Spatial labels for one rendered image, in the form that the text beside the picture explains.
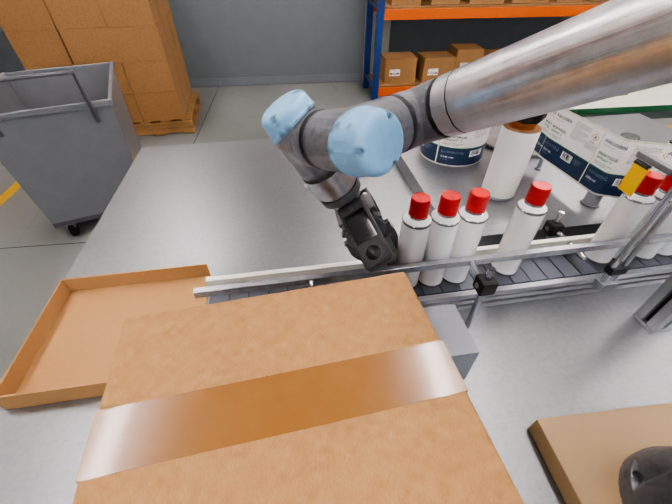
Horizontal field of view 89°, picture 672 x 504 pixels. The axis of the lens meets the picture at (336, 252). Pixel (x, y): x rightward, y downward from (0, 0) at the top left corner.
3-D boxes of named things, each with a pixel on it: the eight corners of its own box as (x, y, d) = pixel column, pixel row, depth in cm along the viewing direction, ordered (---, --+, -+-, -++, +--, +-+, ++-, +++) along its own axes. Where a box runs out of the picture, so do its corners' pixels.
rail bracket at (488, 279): (461, 302, 72) (484, 244, 61) (477, 331, 67) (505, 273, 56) (446, 304, 72) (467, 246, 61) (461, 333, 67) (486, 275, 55)
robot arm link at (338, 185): (349, 166, 48) (301, 194, 50) (363, 188, 51) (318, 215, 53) (340, 142, 53) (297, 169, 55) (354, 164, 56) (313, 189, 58)
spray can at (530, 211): (508, 258, 75) (547, 176, 61) (521, 275, 71) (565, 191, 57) (486, 260, 75) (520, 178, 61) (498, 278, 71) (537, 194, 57)
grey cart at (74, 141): (69, 185, 263) (-18, 43, 198) (156, 168, 283) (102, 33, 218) (55, 256, 204) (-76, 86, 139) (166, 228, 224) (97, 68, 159)
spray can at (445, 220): (436, 268, 73) (459, 185, 59) (445, 286, 69) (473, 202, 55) (412, 271, 72) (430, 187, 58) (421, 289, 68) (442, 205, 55)
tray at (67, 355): (211, 275, 78) (206, 263, 76) (194, 382, 59) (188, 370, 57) (71, 291, 75) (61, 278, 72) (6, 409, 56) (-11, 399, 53)
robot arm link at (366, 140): (424, 91, 38) (359, 96, 46) (350, 114, 33) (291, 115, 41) (427, 159, 42) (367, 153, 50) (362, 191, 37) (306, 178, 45)
